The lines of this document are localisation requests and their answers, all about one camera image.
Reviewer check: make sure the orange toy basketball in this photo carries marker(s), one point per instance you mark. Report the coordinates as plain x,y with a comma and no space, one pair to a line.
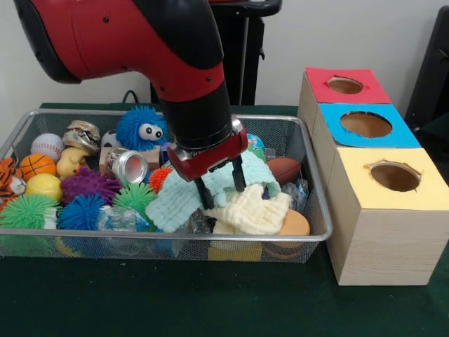
36,166

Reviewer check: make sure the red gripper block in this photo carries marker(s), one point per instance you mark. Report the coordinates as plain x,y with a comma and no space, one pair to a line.
210,159

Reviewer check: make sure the wooden box with three holes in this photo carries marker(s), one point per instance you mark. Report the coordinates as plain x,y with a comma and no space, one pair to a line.
386,245

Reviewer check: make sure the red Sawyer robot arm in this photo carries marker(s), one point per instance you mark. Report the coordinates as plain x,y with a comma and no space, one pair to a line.
140,45

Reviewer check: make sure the green cloth covered side table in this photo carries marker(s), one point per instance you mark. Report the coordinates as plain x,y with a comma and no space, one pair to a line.
438,130

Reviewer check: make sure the black flat panel stand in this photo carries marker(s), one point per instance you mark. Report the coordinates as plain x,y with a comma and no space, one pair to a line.
435,70

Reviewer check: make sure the purple spiky ball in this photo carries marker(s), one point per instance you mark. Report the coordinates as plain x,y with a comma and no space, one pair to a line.
89,182

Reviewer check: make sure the white baseball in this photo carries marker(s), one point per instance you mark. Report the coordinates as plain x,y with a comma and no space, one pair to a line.
47,147

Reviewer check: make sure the yellow tennis ball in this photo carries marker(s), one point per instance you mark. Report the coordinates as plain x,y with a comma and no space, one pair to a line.
43,186

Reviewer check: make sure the cream knitted cloth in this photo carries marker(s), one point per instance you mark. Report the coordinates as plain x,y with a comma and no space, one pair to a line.
259,214

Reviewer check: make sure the mint knitted cloth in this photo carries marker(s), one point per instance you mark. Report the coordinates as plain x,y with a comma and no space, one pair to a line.
175,203

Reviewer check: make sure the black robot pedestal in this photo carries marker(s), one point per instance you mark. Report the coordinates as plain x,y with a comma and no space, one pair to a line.
252,52

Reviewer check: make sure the blue spiky rubber ball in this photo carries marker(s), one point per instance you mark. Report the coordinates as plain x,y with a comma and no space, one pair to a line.
80,212

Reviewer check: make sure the yellow duck plush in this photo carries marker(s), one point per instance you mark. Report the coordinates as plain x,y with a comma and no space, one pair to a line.
70,161

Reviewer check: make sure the dark green tablecloth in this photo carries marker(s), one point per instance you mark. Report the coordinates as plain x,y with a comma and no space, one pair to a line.
210,298

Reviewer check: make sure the blue fuzzy ball with eyes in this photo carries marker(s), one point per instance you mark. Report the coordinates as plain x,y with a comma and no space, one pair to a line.
133,126

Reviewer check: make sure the green spiky rubber ball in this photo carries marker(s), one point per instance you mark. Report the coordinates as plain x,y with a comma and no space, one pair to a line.
28,210
135,200

